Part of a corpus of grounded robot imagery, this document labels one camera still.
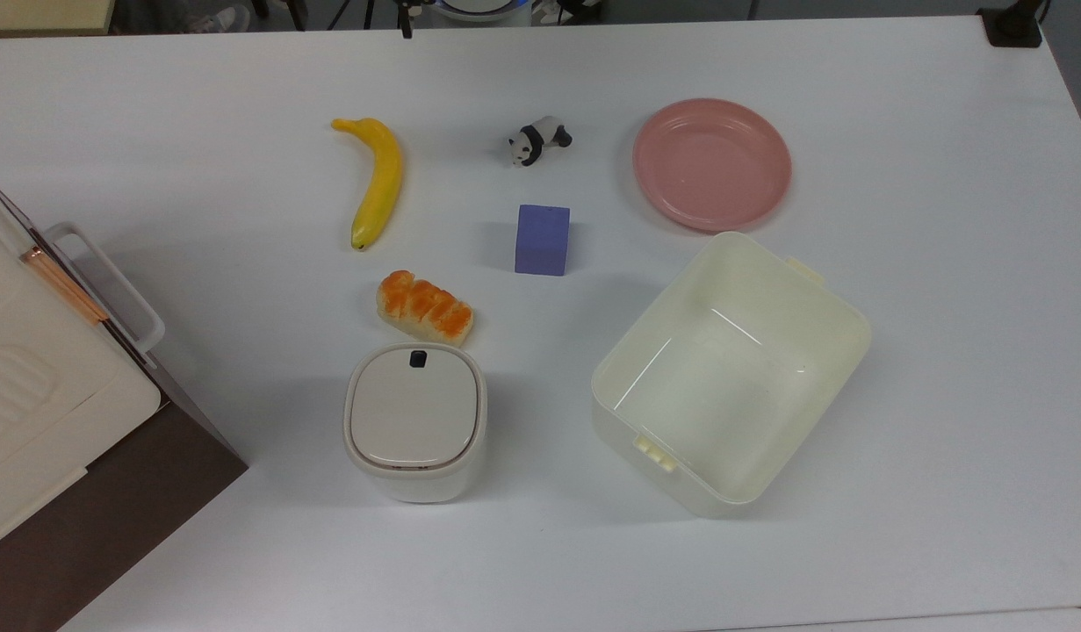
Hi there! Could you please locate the purple cube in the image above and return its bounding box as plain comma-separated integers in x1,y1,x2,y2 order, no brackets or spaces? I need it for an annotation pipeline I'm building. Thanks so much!
515,205,571,277

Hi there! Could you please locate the white lidded trash can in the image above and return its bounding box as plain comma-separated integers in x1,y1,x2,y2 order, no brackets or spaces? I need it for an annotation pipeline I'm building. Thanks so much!
342,341,488,504

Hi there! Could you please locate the yellow banana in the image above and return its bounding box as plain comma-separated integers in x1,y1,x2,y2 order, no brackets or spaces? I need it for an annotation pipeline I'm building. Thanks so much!
331,117,404,252

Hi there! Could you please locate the white toy cabinet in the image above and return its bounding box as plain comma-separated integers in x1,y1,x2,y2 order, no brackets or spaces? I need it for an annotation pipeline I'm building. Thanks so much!
0,169,167,556

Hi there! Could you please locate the dark brown cabinet stand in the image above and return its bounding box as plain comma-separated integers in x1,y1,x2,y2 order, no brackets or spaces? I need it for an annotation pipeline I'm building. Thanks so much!
0,351,249,632

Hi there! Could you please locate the tan wooden table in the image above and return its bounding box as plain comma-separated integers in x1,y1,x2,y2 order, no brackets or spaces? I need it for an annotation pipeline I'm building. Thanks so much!
0,0,117,38

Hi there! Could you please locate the orange glazed bread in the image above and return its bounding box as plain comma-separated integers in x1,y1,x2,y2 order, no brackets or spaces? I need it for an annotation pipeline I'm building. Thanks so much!
376,269,475,348

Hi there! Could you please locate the cream plastic storage box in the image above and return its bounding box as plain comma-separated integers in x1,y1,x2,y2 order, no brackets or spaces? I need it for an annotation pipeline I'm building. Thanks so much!
590,231,873,518

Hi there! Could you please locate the panda toy figure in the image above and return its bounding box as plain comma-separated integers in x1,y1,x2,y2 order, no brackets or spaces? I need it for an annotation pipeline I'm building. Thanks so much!
507,115,573,169

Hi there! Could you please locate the black table clamp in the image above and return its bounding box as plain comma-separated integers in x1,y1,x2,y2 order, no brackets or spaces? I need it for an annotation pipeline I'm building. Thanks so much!
977,0,1052,49

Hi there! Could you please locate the pink plate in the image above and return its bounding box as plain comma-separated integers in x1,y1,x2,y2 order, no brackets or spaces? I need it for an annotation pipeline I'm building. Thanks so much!
632,98,792,233

